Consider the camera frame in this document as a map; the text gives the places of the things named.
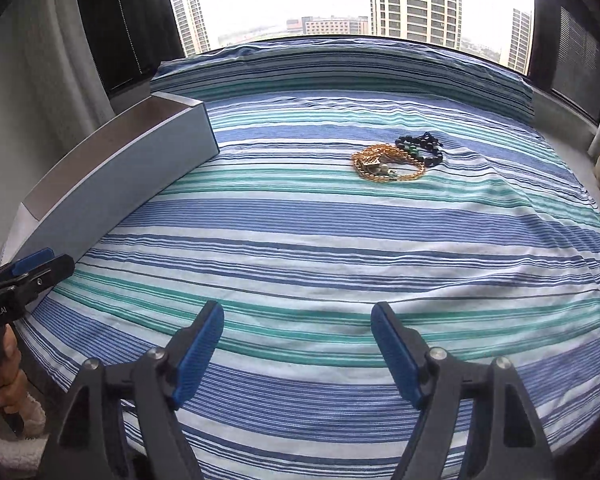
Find grey cardboard box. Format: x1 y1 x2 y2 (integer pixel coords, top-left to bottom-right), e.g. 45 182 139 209
0 92 220 264

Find striped blue green bedsheet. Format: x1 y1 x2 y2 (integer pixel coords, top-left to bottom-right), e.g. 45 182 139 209
17 38 600 479

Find white fluffy towel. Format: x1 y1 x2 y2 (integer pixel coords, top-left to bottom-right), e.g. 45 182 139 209
0 393 48 479

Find gold chain bracelet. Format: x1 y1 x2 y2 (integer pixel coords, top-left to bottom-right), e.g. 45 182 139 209
350 142 427 184

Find black green bead bracelet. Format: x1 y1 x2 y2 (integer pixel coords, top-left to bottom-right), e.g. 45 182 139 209
393 131 444 169

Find person's left hand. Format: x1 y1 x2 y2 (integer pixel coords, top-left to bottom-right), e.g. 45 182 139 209
0 325 29 414

